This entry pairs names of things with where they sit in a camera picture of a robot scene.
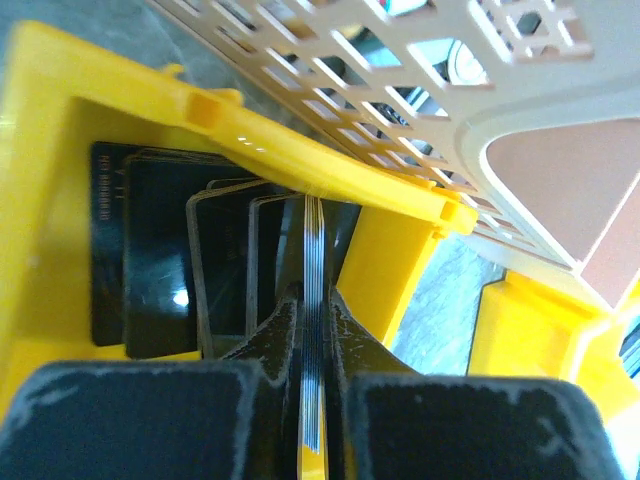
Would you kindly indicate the yellow bin with black items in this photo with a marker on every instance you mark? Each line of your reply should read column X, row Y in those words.
column 145, row 219

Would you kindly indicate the yellow bin with cards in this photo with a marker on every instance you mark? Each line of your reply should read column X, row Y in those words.
column 526, row 329

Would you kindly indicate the black credit card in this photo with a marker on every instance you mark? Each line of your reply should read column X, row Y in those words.
column 312, row 353

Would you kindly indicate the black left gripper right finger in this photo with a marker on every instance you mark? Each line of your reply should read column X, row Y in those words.
column 387, row 421

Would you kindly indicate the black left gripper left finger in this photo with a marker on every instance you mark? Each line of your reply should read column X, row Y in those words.
column 231, row 418

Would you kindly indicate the peach plastic file organizer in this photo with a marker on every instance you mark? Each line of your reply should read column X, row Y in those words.
column 528, row 109

